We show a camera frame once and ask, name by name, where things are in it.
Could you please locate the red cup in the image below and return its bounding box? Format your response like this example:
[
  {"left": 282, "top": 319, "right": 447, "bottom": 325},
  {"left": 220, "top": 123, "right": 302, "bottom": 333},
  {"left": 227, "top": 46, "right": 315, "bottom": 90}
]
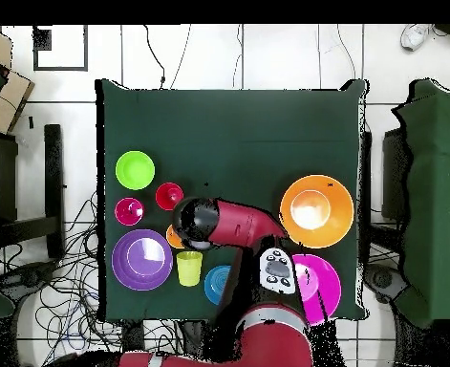
[{"left": 155, "top": 182, "right": 185, "bottom": 212}]

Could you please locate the orange cup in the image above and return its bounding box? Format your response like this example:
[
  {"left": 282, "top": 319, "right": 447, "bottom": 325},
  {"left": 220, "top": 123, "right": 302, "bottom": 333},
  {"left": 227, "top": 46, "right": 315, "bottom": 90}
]
[{"left": 165, "top": 224, "right": 185, "bottom": 250}]

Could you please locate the yellow cup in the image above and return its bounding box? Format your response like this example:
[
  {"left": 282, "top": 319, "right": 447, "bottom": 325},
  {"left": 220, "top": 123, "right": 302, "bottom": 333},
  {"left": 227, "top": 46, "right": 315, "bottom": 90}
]
[{"left": 176, "top": 250, "right": 204, "bottom": 288}]

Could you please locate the purple bowl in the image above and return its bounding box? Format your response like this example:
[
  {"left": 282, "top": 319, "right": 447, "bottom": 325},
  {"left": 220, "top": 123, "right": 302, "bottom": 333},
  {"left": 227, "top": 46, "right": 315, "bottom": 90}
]
[{"left": 111, "top": 228, "right": 174, "bottom": 292}]

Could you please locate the dark green tablecloth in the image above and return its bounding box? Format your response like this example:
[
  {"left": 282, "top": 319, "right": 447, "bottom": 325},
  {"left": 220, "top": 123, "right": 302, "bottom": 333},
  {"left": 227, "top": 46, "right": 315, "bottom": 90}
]
[{"left": 95, "top": 78, "right": 369, "bottom": 322}]

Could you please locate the blue bowl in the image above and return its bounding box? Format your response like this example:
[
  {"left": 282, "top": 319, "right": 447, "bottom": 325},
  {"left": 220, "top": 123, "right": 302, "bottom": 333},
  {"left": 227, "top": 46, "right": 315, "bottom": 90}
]
[{"left": 204, "top": 265, "right": 232, "bottom": 306}]

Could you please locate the small green bowl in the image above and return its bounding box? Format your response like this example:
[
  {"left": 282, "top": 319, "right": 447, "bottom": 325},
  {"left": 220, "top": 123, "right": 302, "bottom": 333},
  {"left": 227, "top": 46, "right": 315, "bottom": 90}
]
[{"left": 115, "top": 149, "right": 157, "bottom": 191}]

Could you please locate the magenta cup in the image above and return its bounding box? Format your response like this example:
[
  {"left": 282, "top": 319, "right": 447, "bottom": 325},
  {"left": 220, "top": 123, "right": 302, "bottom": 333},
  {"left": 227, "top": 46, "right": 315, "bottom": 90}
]
[{"left": 114, "top": 197, "right": 146, "bottom": 227}]

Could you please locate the large orange bowl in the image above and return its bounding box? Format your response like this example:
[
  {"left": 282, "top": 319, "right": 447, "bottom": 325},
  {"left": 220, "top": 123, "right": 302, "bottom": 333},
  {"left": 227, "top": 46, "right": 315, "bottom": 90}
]
[{"left": 279, "top": 174, "right": 355, "bottom": 249}]

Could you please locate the large pink bowl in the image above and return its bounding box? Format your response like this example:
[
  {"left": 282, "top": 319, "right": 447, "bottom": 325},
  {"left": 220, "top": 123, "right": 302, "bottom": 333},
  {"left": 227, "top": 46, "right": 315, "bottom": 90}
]
[{"left": 290, "top": 253, "right": 343, "bottom": 326}]

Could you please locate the black power adapter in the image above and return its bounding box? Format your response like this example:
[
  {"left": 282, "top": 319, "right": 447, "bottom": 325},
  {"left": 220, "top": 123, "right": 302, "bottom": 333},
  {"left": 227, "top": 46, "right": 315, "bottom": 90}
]
[{"left": 121, "top": 322, "right": 146, "bottom": 353}]

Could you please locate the black box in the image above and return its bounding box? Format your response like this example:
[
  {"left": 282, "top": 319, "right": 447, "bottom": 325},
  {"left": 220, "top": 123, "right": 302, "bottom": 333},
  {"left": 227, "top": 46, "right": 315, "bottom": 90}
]
[{"left": 380, "top": 127, "right": 414, "bottom": 223}]

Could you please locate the white shoe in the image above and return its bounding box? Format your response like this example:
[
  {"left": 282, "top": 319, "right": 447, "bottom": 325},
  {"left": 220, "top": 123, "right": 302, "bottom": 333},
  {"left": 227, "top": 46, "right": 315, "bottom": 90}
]
[{"left": 399, "top": 23, "right": 435, "bottom": 52}]

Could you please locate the black cable with plug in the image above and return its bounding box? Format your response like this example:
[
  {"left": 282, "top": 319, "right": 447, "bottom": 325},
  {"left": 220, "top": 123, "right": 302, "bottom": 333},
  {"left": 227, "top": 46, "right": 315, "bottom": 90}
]
[{"left": 142, "top": 24, "right": 167, "bottom": 90}]

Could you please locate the tangle of floor cables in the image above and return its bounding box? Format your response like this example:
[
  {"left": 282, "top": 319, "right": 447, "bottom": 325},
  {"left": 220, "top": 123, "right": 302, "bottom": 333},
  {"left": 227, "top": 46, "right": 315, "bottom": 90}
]
[{"left": 0, "top": 188, "right": 183, "bottom": 367}]

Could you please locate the thin grey cable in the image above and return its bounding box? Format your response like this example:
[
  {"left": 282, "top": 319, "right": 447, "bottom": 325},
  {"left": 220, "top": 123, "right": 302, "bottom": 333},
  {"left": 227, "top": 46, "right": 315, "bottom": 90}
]
[{"left": 169, "top": 24, "right": 192, "bottom": 90}]

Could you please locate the black chair frame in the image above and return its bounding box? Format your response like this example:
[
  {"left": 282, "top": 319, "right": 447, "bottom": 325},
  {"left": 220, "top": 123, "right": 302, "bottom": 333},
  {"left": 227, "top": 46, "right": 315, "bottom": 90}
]
[{"left": 0, "top": 123, "right": 66, "bottom": 261}]

